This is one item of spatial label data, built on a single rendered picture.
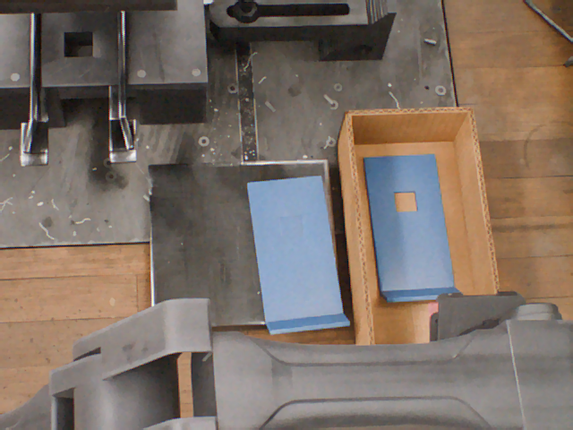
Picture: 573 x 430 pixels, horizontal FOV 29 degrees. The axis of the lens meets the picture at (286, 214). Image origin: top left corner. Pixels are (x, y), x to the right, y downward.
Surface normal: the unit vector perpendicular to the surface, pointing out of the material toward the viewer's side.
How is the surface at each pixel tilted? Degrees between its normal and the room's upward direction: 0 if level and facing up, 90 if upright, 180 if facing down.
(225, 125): 0
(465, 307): 33
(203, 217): 0
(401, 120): 90
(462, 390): 13
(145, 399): 20
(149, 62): 0
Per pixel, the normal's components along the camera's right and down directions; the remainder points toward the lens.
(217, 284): 0.07, -0.36
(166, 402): 0.82, -0.28
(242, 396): 0.29, -0.37
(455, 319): 0.10, 0.21
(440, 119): 0.07, 0.93
